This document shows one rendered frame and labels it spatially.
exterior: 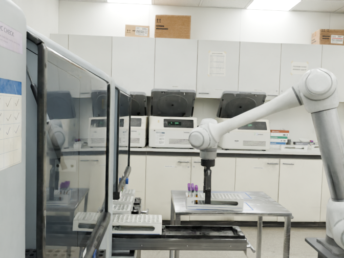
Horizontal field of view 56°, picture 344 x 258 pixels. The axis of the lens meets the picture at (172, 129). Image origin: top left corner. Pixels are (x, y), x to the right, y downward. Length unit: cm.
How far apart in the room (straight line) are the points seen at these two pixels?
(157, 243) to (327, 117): 86
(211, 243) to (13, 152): 111
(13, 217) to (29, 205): 72
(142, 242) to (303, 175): 295
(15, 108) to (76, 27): 413
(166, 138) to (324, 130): 245
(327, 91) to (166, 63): 280
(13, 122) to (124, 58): 363
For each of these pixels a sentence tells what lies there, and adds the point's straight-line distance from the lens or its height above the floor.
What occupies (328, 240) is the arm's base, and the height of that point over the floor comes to 74.
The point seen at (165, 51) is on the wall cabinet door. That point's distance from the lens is 400.
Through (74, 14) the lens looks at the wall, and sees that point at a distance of 457.
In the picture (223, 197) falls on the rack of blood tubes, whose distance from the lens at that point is 174.
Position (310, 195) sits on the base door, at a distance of 418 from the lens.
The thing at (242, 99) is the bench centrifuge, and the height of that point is 150.
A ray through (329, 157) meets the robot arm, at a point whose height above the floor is 115.
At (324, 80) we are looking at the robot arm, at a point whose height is 146.
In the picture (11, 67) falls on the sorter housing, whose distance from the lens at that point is 40.
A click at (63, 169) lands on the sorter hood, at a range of 55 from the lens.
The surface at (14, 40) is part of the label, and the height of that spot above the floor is 139.
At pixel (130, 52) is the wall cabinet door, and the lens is 401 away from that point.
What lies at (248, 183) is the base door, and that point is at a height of 53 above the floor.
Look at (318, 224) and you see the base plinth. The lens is 438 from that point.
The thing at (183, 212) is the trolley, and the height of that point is 81.
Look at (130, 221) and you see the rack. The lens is 139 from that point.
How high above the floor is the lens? 132
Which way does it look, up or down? 3 degrees down
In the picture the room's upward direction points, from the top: 2 degrees clockwise
